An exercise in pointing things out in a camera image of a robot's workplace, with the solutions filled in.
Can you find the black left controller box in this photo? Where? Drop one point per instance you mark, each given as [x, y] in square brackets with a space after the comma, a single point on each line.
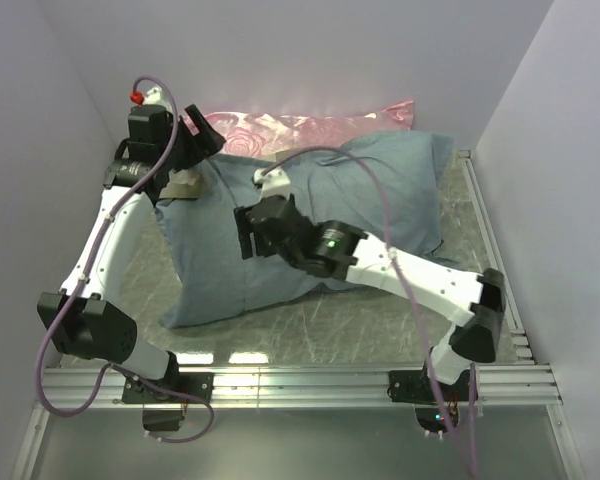
[162, 421]

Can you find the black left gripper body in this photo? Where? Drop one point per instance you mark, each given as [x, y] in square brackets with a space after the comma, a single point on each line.
[176, 153]

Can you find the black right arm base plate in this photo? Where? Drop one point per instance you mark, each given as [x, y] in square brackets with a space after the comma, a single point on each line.
[420, 387]

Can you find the black controller box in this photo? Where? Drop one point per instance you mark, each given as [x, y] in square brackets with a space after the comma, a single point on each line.
[433, 422]
[162, 421]

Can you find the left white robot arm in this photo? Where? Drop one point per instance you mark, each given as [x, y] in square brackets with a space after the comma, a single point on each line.
[82, 319]

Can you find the black right controller box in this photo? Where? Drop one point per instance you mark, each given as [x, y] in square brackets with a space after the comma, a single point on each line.
[433, 422]

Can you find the white pillow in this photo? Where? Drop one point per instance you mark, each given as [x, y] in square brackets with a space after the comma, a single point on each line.
[184, 185]

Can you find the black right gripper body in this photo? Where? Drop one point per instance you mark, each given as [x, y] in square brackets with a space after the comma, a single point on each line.
[264, 247]

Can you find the aluminium front frame rail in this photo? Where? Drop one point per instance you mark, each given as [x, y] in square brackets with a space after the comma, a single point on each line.
[315, 386]

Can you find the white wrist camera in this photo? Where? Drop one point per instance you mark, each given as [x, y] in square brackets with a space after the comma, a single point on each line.
[153, 96]
[272, 183]

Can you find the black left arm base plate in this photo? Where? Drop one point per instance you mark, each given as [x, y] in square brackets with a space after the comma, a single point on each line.
[188, 387]

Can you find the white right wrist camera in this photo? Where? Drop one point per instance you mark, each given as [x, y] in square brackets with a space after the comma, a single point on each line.
[272, 183]

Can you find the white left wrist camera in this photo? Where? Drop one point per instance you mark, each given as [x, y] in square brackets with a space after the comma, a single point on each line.
[153, 96]

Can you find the pink rose satin pillow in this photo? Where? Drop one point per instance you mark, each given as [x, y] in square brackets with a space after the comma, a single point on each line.
[262, 136]

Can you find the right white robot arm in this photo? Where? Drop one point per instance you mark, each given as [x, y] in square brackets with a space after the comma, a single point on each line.
[473, 303]

